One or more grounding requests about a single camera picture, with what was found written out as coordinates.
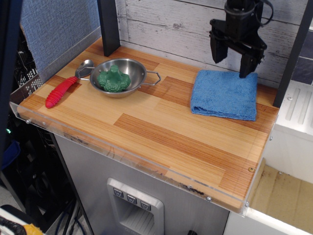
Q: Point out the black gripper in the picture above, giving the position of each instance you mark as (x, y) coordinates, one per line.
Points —
(239, 31)

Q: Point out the blue cloth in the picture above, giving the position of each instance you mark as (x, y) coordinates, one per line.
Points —
(224, 94)

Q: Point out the clear acrylic table guard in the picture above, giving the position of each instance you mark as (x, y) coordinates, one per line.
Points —
(154, 131)

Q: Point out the green toy broccoli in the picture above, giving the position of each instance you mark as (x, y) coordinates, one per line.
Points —
(113, 81)

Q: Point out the white toy sink unit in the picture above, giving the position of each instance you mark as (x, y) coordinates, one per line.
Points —
(282, 202)

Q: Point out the blue fabric side panel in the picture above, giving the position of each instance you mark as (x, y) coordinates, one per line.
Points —
(57, 31)

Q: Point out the silver toy fridge cabinet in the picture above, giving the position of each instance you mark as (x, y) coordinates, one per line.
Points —
(120, 200)

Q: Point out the yellow black object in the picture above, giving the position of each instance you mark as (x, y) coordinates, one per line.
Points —
(31, 229)

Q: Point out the black right frame post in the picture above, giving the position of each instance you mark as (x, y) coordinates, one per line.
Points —
(296, 49)

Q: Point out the black frame post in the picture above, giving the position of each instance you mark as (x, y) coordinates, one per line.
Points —
(109, 26)
(296, 49)

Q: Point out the steel bowl with handles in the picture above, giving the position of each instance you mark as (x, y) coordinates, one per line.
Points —
(134, 69)

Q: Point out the black left frame post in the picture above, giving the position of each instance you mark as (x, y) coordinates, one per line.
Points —
(109, 26)

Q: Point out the spoon with red handle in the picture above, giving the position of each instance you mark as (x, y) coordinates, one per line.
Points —
(56, 94)

